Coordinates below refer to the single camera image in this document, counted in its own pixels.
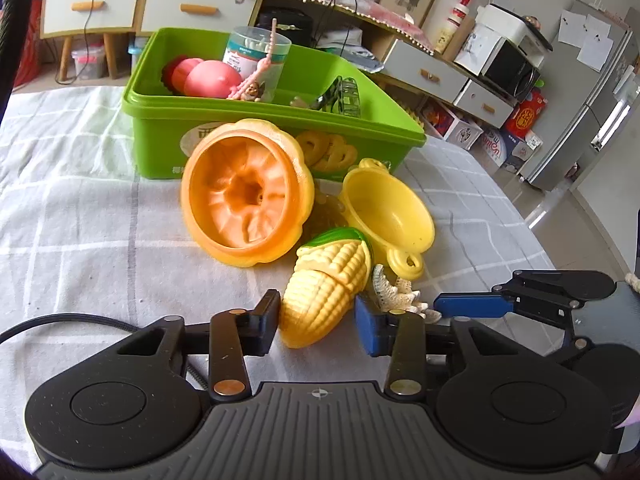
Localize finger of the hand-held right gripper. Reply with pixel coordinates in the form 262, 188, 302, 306
433, 269, 618, 333
547, 332, 593, 368

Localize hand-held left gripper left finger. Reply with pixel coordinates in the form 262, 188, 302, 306
115, 288, 282, 405

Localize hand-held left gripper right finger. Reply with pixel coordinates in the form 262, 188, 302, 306
354, 294, 548, 402

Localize white starfish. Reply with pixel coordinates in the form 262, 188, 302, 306
370, 263, 443, 323

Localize yellow toy corn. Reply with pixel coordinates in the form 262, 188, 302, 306
278, 227, 373, 350

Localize orange toy pumpkin half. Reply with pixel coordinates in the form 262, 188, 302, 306
180, 118, 316, 267

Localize yellow toy pot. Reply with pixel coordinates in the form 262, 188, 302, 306
340, 157, 436, 281

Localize amber hair claw clip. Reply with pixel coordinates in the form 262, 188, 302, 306
307, 182, 351, 246

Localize green plastic box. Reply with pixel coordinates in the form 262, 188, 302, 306
121, 27, 427, 181

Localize dark green claw clip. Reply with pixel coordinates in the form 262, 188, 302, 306
310, 76, 362, 120

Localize small brown monkey figurine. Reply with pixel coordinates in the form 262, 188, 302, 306
235, 80, 266, 103

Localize pink toy pig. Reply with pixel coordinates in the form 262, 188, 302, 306
161, 56, 246, 100

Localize clear cotton swab jar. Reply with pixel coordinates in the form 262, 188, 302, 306
222, 26, 292, 103

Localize pink beaded stick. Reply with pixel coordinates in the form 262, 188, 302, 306
227, 17, 280, 101

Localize white carton red print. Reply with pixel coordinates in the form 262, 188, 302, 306
481, 127, 543, 176

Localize white printed carton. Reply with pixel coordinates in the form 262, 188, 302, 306
422, 97, 485, 151

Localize red gift box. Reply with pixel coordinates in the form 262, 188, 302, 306
502, 89, 547, 137

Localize grey refrigerator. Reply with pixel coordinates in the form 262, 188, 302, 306
520, 0, 640, 193

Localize grey checked cloth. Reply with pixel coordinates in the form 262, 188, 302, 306
0, 85, 556, 466

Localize low curved wooden cabinet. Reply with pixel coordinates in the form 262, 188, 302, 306
250, 0, 518, 131

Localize black microwave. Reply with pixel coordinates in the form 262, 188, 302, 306
480, 37, 542, 104

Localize white red bottle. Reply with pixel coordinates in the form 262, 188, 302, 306
434, 2, 473, 53

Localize white appliance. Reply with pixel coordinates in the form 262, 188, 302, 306
454, 4, 554, 78

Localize stack of papers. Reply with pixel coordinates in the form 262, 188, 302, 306
315, 25, 386, 73

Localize clear storage box blue lid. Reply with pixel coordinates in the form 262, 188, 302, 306
127, 40, 147, 72

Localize black case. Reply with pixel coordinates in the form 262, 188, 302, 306
255, 7, 315, 46

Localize clear storage box pink contents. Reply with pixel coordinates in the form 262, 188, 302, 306
70, 42, 108, 81

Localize tall wooden drawer cabinet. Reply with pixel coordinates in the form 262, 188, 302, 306
39, 0, 266, 81

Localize black braided cable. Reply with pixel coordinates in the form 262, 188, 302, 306
0, 312, 211, 392

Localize dark blurred cord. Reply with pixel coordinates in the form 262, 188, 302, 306
0, 0, 17, 103

